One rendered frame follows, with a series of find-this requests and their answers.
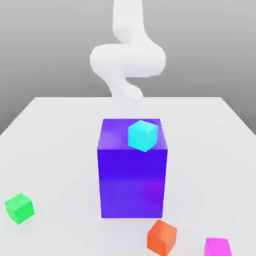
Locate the small cyan cube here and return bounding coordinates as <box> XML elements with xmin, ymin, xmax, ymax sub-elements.
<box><xmin>127</xmin><ymin>119</ymin><xmax>159</xmax><ymax>153</ymax></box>

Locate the small orange cube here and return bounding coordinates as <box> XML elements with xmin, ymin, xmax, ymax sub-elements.
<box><xmin>146</xmin><ymin>219</ymin><xmax>178</xmax><ymax>256</ymax></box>

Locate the small green cube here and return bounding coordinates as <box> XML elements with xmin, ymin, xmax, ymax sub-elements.
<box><xmin>4</xmin><ymin>192</ymin><xmax>36</xmax><ymax>226</ymax></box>

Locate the small magenta cube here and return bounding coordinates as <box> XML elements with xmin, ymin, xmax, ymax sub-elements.
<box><xmin>203</xmin><ymin>237</ymin><xmax>233</xmax><ymax>256</ymax></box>

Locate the large purple box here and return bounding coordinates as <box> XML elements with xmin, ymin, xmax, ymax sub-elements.
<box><xmin>96</xmin><ymin>118</ymin><xmax>169</xmax><ymax>219</ymax></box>

